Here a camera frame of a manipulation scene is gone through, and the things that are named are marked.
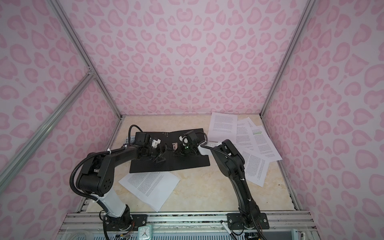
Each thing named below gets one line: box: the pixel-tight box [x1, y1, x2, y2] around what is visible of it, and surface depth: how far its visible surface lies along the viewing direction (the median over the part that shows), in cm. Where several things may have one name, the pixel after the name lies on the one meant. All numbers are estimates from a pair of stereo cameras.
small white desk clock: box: [138, 224, 153, 240], surface depth 70 cm
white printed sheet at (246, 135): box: [236, 117, 260, 152], surface depth 112 cm
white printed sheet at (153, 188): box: [118, 171, 181, 212], surface depth 88 cm
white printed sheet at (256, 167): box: [236, 144, 270, 188], surface depth 92 cm
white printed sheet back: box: [207, 112, 238, 145], surface depth 116 cm
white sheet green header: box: [251, 125, 283, 162], surface depth 105 cm
